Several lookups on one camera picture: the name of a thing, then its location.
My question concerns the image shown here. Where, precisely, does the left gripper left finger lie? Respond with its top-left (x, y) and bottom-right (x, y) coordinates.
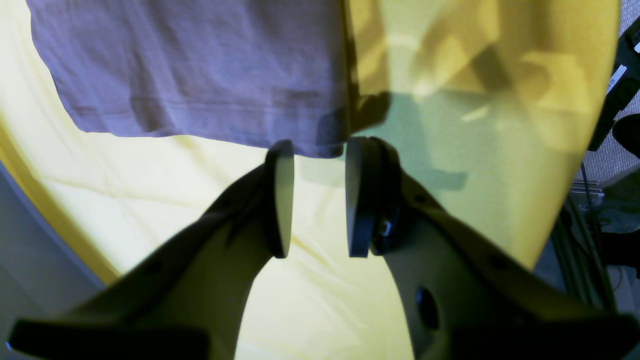
top-left (7, 140), bottom-right (294, 360)

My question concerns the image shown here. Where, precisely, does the brown T-shirt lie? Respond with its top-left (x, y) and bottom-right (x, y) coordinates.
top-left (26, 0), bottom-right (349, 158)

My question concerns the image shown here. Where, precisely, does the black power adapter brick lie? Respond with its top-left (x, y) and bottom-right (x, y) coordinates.
top-left (587, 18), bottom-right (640, 152)

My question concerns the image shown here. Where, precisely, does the yellow tablecloth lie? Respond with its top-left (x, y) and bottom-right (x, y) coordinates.
top-left (1, 0), bottom-right (622, 360)

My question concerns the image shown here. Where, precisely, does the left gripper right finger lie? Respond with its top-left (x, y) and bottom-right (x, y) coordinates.
top-left (345, 137), bottom-right (639, 360)

